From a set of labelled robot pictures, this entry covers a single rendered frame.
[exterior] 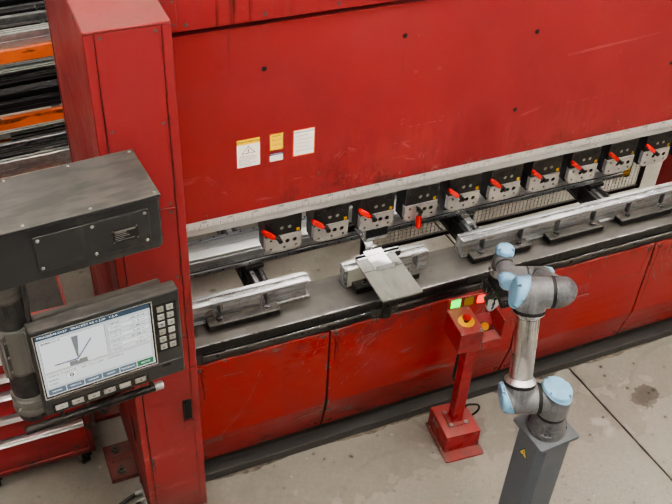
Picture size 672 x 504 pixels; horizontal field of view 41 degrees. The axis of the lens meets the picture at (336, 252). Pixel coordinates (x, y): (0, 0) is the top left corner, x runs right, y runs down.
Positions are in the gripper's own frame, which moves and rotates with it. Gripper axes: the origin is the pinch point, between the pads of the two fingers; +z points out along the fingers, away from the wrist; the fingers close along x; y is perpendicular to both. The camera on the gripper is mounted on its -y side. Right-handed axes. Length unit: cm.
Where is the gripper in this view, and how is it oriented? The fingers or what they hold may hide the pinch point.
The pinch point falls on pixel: (491, 310)
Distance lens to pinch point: 389.7
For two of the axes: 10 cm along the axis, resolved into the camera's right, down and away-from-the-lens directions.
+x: -9.5, 1.7, -2.7
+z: -0.7, 7.1, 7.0
